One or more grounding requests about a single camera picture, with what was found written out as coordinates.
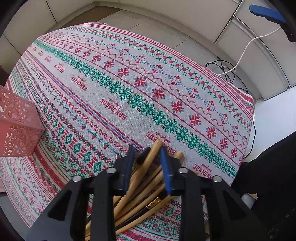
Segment bamboo chopstick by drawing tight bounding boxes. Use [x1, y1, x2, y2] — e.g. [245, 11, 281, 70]
[113, 139, 164, 218]

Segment black gold-banded chopstick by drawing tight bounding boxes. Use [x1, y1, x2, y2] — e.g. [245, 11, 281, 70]
[115, 195, 165, 230]

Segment embroidered patterned tablecloth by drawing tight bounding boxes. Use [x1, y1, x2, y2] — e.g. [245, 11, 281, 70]
[1, 23, 254, 226]

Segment pink perforated utensil holder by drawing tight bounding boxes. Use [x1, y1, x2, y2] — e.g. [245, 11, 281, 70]
[0, 86, 45, 157]

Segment white cable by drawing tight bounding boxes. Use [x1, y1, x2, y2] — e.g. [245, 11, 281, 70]
[217, 26, 282, 76]

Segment black cable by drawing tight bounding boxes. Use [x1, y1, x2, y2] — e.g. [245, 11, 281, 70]
[205, 56, 257, 158]

